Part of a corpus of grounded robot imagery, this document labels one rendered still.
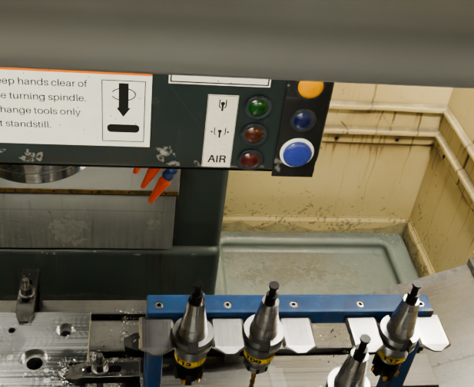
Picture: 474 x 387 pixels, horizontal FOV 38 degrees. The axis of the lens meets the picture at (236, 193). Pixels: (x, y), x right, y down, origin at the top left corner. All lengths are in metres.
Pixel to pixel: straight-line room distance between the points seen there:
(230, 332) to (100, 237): 0.64
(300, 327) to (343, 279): 1.04
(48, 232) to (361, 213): 1.02
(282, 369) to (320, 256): 0.80
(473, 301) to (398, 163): 0.51
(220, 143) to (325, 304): 0.50
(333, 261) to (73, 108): 1.60
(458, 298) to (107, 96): 1.33
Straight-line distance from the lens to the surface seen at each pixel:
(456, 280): 1.89
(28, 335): 1.39
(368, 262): 2.23
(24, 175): 0.90
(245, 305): 1.12
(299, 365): 1.48
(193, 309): 1.02
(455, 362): 1.74
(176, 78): 0.67
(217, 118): 0.69
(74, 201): 1.58
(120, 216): 1.61
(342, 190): 2.15
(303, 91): 0.68
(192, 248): 1.72
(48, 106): 0.69
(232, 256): 2.14
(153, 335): 1.08
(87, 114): 0.69
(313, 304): 1.14
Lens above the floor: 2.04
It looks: 38 degrees down
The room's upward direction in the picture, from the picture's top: 8 degrees clockwise
